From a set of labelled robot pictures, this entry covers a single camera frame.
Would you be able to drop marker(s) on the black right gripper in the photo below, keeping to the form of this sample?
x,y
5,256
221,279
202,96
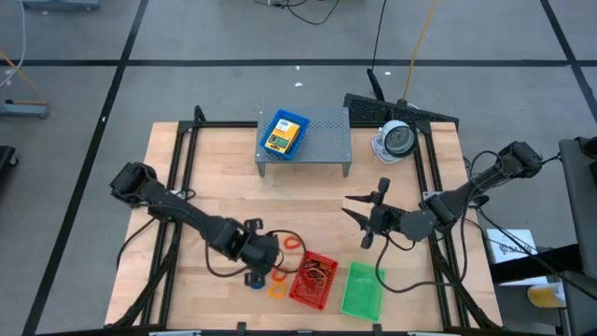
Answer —
x,y
389,221

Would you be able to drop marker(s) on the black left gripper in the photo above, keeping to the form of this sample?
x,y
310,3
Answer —
x,y
261,254

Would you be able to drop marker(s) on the red plastic basket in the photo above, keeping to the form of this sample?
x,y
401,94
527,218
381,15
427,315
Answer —
x,y
317,298

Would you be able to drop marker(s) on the yellow carded product pack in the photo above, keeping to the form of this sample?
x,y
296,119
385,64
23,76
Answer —
x,y
282,136

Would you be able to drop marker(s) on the blue plastic basket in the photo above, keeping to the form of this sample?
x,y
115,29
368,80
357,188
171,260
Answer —
x,y
269,127

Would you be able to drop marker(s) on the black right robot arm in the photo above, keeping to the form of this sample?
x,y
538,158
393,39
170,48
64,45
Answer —
x,y
466,191

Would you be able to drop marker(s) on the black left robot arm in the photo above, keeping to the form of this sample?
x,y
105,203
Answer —
x,y
186,214

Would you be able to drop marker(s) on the orange coil wristband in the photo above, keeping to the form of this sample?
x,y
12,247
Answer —
x,y
275,276

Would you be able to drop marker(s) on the red coil wristband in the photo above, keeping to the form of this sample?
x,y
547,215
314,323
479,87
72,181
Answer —
x,y
286,242

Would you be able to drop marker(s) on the blue coil wristband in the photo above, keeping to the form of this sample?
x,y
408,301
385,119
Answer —
x,y
256,287

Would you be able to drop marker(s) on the yellow coil wristband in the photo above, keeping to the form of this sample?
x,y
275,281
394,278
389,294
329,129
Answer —
x,y
269,291

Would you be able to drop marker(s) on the grey perforated metal riser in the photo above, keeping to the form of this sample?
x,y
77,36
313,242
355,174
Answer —
x,y
329,140

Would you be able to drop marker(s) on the green plastic basket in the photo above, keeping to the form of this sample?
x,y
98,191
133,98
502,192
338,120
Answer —
x,y
364,298

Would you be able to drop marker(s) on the black perforated mesh panel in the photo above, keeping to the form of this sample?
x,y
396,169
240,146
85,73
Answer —
x,y
368,109

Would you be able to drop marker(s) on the white cardboard box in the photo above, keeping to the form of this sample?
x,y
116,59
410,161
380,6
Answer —
x,y
510,242

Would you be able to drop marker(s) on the black beam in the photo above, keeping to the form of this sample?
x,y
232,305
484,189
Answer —
x,y
536,268

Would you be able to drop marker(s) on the yellow container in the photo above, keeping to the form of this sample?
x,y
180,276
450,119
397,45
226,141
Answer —
x,y
545,296

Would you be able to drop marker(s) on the grey cabinet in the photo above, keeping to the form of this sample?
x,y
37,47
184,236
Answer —
x,y
580,210

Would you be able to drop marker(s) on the black floor stand foot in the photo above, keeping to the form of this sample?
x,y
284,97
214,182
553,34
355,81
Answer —
x,y
5,158

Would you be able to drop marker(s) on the grey stand base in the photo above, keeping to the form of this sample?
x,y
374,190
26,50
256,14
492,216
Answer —
x,y
60,4
23,110

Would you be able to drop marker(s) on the white round dome camera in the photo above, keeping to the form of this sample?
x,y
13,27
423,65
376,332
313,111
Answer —
x,y
396,140

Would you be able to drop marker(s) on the black aluminium table frame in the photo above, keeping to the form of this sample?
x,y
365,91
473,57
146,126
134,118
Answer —
x,y
219,124

